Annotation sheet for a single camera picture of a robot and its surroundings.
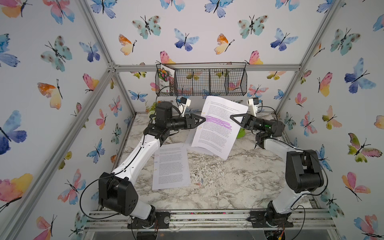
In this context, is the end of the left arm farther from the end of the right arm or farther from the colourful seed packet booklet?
the colourful seed packet booklet

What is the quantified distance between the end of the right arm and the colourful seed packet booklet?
16.7 inches

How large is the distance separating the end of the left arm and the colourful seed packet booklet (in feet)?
1.06

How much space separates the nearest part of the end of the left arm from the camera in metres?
0.65

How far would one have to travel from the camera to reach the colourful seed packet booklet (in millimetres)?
881

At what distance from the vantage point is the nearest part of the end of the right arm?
673 millimetres

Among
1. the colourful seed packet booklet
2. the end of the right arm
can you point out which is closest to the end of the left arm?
the end of the right arm
